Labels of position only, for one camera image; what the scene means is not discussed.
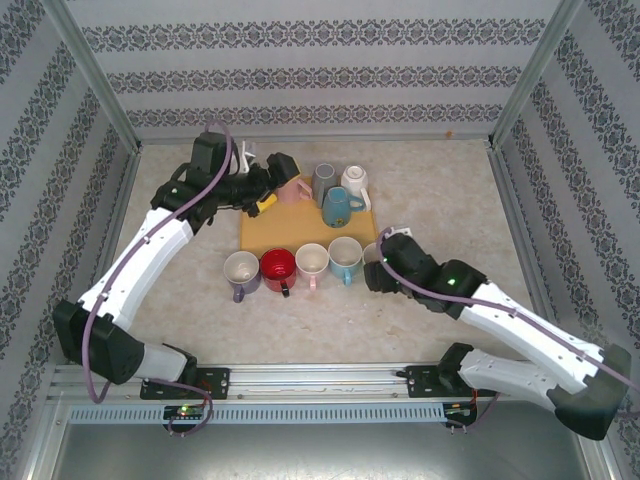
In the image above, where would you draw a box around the light blue mug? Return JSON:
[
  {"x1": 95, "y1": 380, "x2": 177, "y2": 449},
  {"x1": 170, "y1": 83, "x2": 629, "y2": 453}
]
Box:
[{"x1": 327, "y1": 236, "x2": 363, "y2": 287}]

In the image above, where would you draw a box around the grey mug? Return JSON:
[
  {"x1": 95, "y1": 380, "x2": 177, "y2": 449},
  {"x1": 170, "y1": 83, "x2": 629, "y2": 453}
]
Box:
[{"x1": 312, "y1": 163, "x2": 337, "y2": 207}]

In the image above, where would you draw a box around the blue mug with flower print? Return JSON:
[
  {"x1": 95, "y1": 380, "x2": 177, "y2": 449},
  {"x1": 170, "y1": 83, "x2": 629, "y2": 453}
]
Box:
[{"x1": 320, "y1": 186, "x2": 365, "y2": 229}]

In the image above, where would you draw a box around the red mug black handle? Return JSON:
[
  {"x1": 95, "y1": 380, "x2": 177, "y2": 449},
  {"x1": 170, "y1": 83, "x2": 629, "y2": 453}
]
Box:
[{"x1": 259, "y1": 247, "x2": 296, "y2": 299}]

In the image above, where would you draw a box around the pale pink mug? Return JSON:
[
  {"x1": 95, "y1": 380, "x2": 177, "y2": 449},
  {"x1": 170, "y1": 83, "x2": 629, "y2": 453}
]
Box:
[{"x1": 294, "y1": 243, "x2": 330, "y2": 291}]

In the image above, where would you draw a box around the purple mug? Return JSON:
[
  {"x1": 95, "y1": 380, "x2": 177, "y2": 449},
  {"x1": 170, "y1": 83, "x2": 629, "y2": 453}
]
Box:
[{"x1": 223, "y1": 251, "x2": 261, "y2": 305}]

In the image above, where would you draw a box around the white mug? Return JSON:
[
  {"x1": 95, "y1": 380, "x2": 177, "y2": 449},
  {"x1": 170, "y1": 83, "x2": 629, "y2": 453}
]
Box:
[{"x1": 340, "y1": 164, "x2": 372, "y2": 211}]

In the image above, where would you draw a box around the yellow plastic tray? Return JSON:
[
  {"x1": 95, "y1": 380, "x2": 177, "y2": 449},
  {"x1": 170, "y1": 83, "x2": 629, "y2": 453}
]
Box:
[{"x1": 238, "y1": 174, "x2": 380, "y2": 251}]

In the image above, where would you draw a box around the grey metal sheet panel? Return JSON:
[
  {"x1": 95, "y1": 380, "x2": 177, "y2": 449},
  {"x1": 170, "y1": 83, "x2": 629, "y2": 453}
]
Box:
[{"x1": 47, "y1": 422, "x2": 609, "y2": 480}]

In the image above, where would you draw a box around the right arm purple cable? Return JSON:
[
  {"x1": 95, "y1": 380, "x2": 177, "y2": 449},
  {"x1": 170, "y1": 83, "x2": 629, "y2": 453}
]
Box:
[{"x1": 376, "y1": 230, "x2": 640, "y2": 434}]

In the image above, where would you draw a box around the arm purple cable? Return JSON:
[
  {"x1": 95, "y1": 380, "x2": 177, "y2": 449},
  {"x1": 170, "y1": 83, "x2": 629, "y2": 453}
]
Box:
[
  {"x1": 84, "y1": 118, "x2": 236, "y2": 439},
  {"x1": 376, "y1": 230, "x2": 640, "y2": 434}
]

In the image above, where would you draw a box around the left arm white wrist camera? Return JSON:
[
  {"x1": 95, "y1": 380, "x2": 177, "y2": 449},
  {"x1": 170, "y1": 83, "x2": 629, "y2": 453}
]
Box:
[{"x1": 234, "y1": 141, "x2": 259, "y2": 174}]

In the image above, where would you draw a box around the aluminium back rail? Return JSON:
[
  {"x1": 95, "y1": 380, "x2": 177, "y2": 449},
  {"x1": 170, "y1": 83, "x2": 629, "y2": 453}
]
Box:
[{"x1": 137, "y1": 132, "x2": 496, "y2": 147}]

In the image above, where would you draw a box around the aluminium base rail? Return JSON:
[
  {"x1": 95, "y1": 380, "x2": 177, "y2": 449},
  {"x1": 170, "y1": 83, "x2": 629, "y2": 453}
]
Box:
[{"x1": 47, "y1": 363, "x2": 586, "y2": 401}]

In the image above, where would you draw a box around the aluminium side rail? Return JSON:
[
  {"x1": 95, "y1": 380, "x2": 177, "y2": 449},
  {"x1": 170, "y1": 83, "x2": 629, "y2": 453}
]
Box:
[
  {"x1": 487, "y1": 144, "x2": 569, "y2": 361},
  {"x1": 69, "y1": 144, "x2": 144, "y2": 365}
]

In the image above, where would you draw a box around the aluminium frame post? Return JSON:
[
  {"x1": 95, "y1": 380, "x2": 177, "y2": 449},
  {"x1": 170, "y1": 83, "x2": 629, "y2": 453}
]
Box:
[
  {"x1": 487, "y1": 0, "x2": 586, "y2": 149},
  {"x1": 42, "y1": 0, "x2": 144, "y2": 151}
]

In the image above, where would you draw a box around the grey slotted cable duct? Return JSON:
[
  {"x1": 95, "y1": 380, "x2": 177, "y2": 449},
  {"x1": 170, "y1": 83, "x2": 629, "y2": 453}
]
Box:
[{"x1": 67, "y1": 403, "x2": 447, "y2": 425}]

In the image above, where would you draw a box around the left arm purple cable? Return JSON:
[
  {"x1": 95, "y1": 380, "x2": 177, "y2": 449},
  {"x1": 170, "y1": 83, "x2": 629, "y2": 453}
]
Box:
[{"x1": 84, "y1": 118, "x2": 236, "y2": 439}]

